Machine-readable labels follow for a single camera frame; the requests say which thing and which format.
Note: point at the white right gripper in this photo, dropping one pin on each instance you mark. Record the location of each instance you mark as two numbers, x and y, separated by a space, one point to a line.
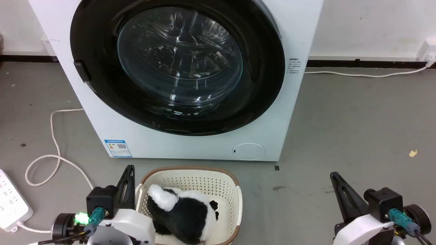
364 231

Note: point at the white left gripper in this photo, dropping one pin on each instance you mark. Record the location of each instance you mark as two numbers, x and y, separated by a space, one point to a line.
126 226

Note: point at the white front-load washing machine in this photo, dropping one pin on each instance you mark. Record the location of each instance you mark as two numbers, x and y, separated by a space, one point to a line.
190 146

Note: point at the black round glass washer door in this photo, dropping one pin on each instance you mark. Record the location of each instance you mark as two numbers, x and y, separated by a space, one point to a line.
262 85

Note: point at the blue energy label sticker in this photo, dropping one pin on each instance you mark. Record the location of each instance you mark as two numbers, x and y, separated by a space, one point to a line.
118 148

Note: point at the black and white plush toy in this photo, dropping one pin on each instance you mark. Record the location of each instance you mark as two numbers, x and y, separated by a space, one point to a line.
184 214

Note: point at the cream plastic laundry basket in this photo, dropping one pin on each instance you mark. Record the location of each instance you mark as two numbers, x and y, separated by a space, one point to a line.
204 180

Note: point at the small yellow paper scrap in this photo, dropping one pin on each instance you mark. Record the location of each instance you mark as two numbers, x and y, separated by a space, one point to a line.
413 153

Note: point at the round white filter cover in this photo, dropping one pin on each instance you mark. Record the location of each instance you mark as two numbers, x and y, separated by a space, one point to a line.
249 151

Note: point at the white power strip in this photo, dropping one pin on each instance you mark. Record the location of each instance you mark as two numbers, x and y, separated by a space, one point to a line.
10 204

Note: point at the small printed text sticker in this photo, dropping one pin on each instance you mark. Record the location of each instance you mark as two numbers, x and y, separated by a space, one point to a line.
295 66

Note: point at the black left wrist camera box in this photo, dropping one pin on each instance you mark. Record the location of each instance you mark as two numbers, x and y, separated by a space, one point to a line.
102 200

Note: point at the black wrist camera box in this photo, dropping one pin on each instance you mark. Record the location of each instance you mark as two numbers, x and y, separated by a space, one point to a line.
102 200
383 202

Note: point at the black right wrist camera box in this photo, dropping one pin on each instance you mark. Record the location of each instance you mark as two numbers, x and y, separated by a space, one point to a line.
383 202

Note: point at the white wall plug adapter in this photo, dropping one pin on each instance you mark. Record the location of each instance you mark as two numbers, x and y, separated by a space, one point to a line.
428 51

